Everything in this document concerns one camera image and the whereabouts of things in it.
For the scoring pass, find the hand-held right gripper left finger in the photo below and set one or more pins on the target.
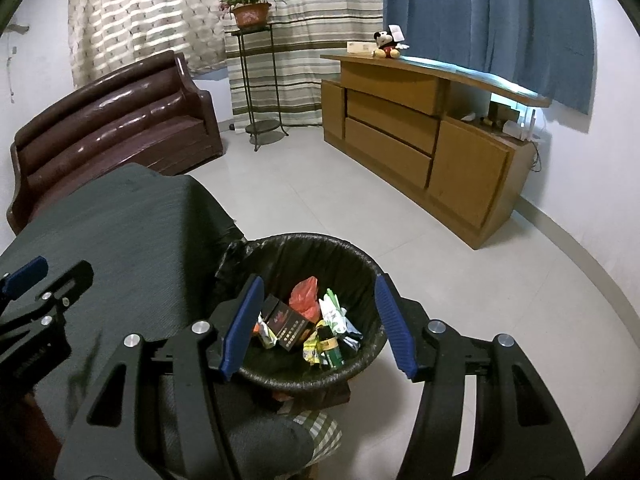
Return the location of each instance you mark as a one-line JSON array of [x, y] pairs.
[[242, 330]]

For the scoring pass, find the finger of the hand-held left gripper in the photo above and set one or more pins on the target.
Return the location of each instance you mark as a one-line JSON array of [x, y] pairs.
[[25, 271], [70, 282]]

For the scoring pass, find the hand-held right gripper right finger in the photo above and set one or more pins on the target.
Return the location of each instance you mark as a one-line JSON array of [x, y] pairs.
[[395, 332]]

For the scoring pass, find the light blue sachet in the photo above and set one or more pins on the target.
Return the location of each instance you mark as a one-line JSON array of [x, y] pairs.
[[352, 341]]

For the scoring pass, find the black box with gold print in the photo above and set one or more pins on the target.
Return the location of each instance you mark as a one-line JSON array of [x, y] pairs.
[[287, 330]]

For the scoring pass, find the green white tissue packet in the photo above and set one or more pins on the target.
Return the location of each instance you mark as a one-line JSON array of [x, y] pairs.
[[334, 317]]

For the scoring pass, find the green yellow small item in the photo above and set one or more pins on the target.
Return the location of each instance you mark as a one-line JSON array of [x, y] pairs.
[[332, 352]]

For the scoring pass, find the red plastic bag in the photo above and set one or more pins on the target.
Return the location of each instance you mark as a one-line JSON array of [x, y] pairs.
[[306, 300]]

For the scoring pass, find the white cream wrapper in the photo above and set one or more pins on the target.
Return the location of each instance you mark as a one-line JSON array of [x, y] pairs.
[[312, 350]]

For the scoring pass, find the black waste bin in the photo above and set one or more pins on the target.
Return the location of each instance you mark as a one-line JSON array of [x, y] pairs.
[[300, 384]]

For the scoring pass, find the black plastic bin liner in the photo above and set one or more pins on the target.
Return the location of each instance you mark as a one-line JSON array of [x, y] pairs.
[[300, 260]]

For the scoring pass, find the person's left forearm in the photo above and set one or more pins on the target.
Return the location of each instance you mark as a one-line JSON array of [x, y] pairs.
[[20, 425]]

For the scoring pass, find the dark grey tablecloth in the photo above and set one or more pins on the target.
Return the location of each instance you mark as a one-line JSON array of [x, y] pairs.
[[140, 220]]

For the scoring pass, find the reddish brown stand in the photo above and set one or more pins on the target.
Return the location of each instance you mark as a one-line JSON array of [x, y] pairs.
[[310, 397]]

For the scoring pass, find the green checked cloth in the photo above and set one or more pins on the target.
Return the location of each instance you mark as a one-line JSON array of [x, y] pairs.
[[320, 430]]

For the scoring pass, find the brown leather sofa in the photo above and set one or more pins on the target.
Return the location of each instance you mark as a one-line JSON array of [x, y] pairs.
[[110, 120]]

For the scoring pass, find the black metal plant stand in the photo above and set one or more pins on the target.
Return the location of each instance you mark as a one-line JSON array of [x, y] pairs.
[[263, 126]]

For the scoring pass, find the wooden cabinet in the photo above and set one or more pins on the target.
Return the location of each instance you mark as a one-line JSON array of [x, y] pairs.
[[390, 105]]

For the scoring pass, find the small white item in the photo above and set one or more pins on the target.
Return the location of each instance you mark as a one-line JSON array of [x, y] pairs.
[[467, 116]]

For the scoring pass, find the white router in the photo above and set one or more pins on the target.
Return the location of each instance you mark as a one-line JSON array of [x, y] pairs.
[[522, 127]]

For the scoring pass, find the small brown box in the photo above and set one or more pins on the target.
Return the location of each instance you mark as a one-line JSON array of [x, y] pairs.
[[500, 112]]

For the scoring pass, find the mouse plush toy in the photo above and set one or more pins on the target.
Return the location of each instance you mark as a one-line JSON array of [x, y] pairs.
[[387, 50]]

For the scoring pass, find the beige patterned curtain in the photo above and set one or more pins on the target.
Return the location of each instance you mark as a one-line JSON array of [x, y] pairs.
[[145, 10]]

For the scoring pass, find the cream flat box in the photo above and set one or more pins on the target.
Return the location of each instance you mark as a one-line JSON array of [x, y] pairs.
[[360, 47]]

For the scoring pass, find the white paper tag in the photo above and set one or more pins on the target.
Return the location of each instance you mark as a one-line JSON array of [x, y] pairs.
[[396, 32]]

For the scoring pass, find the potted plant in terracotta pot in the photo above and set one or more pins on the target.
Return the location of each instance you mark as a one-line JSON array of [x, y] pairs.
[[251, 15]]

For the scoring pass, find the striped curtain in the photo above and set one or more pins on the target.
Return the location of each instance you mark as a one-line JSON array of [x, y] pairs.
[[320, 10]]

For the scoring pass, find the blue curtain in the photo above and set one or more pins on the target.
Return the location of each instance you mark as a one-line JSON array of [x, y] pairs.
[[490, 15]]

